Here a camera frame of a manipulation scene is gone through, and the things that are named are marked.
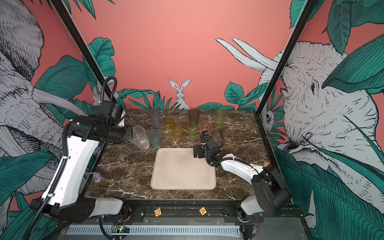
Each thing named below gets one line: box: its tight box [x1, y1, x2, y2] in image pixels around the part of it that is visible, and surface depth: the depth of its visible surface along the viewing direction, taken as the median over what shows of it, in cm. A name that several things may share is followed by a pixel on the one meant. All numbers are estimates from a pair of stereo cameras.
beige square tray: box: [150, 148, 217, 191], surface depth 90 cm
